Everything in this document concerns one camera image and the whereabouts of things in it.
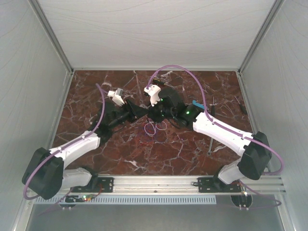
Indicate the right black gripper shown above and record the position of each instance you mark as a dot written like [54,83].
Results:
[152,115]

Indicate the left black mount plate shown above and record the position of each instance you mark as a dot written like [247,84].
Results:
[102,185]

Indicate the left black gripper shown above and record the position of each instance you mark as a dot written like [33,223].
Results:
[135,112]

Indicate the small black screwdriver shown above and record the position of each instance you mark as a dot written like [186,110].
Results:
[242,107]

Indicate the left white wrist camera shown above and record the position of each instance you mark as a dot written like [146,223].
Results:
[116,96]

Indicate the black yellow screwdriver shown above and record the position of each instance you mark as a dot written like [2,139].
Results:
[159,82]

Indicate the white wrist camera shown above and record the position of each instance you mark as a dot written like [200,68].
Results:
[116,96]
[153,92]

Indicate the small circuit board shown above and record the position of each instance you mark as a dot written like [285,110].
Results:
[87,197]

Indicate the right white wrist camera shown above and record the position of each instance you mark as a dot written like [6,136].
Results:
[153,92]

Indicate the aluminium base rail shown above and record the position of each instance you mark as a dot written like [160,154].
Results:
[183,185]

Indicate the silver wrench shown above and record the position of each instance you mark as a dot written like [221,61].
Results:
[210,147]

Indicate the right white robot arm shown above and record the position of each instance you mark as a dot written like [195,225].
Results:
[251,148]

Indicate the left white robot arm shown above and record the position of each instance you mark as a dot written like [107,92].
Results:
[47,173]

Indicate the right black mount plate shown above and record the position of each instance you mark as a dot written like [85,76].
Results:
[215,185]

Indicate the grey slotted cable duct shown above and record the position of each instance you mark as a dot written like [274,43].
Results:
[143,200]

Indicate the blue toy drill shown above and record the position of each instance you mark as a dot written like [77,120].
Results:
[195,103]

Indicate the black mount plate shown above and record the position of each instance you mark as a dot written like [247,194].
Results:
[102,185]
[215,185]

